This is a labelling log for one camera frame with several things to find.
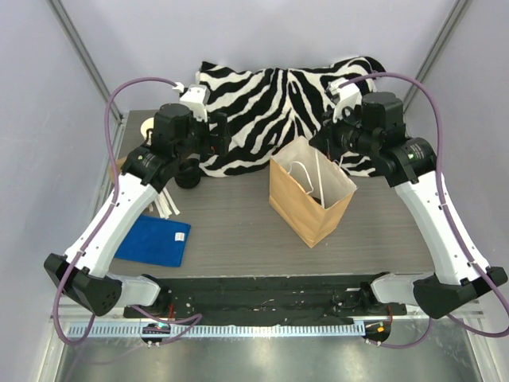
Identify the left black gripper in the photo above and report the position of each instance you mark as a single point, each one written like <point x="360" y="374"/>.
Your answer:
<point x="219" y="132"/>

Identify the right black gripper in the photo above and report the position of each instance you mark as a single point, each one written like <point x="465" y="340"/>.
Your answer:
<point x="328" y="133"/>

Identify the white paper straw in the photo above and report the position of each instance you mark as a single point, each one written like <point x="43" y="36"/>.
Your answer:
<point x="320" y="182"/>

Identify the brown paper takeout bag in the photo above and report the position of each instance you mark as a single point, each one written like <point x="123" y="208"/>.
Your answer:
<point x="294" y="183"/>

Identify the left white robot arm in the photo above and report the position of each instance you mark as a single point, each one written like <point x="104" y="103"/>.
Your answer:
<point x="82" y="273"/>

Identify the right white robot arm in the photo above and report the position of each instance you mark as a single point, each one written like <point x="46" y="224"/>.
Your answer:
<point x="461" y="274"/>

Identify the stack of black lids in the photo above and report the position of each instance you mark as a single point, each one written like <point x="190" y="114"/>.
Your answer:
<point x="188" y="176"/>

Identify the zebra print pillow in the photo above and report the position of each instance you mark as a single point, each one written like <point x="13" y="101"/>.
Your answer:
<point x="268" y="108"/>

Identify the stack of paper cups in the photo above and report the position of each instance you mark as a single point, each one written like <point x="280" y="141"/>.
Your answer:
<point x="146" y="128"/>

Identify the white paper straws bundle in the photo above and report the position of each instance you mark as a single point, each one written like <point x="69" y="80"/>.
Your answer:
<point x="164" y="205"/>

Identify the cardboard cup carrier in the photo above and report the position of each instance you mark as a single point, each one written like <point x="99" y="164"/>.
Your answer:
<point x="114" y="171"/>

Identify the blue folded cloth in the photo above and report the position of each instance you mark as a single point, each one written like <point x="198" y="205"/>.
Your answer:
<point x="155" y="241"/>

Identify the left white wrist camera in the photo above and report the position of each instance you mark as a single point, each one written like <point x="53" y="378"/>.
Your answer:
<point x="195" y="98"/>

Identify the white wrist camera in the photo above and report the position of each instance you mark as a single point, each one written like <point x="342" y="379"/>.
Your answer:
<point x="195" y="98"/>
<point x="342" y="95"/>

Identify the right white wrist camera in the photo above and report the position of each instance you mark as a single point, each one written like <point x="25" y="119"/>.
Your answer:
<point x="342" y="95"/>

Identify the white slotted cable duct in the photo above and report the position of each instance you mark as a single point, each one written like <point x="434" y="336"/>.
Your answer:
<point x="142" y="329"/>

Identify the aluminium frame rail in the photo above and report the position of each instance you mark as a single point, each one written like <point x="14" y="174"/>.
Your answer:
<point x="70" y="310"/>

